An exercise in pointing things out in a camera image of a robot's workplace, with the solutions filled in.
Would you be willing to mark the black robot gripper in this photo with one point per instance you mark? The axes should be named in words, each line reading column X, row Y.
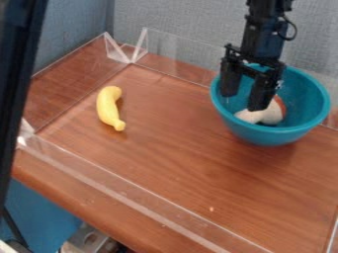
column 261, row 48

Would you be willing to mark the white mushroom with red cap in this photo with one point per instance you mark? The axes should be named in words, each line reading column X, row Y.
column 270, row 116

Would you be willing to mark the blue plastic bowl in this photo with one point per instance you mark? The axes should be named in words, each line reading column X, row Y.
column 308, row 107

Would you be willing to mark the dark blurred foreground arm link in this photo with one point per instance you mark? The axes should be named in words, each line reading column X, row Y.
column 22, row 19

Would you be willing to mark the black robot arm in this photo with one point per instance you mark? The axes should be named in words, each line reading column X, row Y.
column 268, row 8

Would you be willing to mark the yellow toy banana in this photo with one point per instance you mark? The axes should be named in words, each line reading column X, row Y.
column 107, row 109

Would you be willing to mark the black stand leg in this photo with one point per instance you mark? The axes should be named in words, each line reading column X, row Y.
column 14, row 228

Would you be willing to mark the clear acrylic barrier frame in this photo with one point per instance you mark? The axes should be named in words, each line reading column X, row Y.
column 174, row 185

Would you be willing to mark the grey metal bracket under table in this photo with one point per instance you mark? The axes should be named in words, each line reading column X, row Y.
column 89, row 240

